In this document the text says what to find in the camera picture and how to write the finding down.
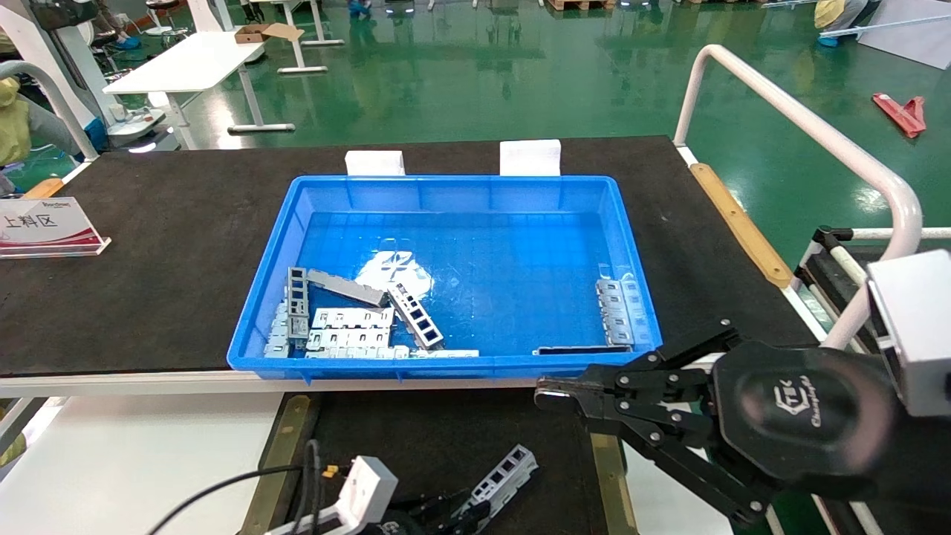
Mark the person in yellow clothing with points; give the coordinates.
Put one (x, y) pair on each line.
(832, 11)
(11, 126)

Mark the red floor object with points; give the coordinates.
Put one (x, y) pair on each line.
(903, 115)

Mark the black frame with white roll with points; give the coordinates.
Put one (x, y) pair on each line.
(817, 275)

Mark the long white pole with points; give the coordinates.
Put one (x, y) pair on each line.
(899, 24)

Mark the round white machine base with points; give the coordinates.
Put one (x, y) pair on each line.
(137, 126)

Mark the white table frame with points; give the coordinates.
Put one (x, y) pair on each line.
(301, 70)

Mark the grey tube handrail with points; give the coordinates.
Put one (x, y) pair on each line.
(56, 96)

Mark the grey metal ladder bracket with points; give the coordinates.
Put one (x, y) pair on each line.
(505, 472)
(298, 290)
(411, 310)

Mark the white machine column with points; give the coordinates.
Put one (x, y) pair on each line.
(37, 52)

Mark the dark thin metal bar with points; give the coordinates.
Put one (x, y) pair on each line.
(579, 349)

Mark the white work table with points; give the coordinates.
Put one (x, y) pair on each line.
(193, 59)

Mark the white floor board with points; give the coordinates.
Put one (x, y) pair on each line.
(921, 44)

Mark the white paper label left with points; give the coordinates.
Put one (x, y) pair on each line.
(375, 163)

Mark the flat grey metal plate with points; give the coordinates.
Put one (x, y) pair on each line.
(345, 287)

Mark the long wooden edge strip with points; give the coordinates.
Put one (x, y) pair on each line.
(739, 223)

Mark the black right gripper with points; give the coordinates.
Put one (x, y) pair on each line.
(802, 416)

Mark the wooden pallet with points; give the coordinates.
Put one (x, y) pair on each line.
(579, 4)

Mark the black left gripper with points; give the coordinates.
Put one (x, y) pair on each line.
(409, 526)

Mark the white paper label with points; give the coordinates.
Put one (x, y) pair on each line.
(530, 157)
(375, 163)

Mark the white tube handrail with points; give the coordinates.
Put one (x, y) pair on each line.
(802, 122)

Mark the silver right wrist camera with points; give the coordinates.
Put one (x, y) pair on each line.
(917, 334)

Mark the short wooden edge strip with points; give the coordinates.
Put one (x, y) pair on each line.
(44, 187)

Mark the white red sign placard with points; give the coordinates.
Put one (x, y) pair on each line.
(44, 223)

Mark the stacked silver tab part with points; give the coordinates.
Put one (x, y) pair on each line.
(278, 334)

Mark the blue plastic bin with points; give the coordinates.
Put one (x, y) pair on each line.
(483, 200)

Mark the white paper label right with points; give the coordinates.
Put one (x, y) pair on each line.
(530, 157)

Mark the open cardboard box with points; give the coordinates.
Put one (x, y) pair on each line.
(252, 33)

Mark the black table mat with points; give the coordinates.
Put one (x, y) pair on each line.
(186, 223)

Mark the long thin silver part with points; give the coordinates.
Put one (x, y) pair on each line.
(446, 354)

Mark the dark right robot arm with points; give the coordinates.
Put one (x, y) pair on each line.
(921, 483)

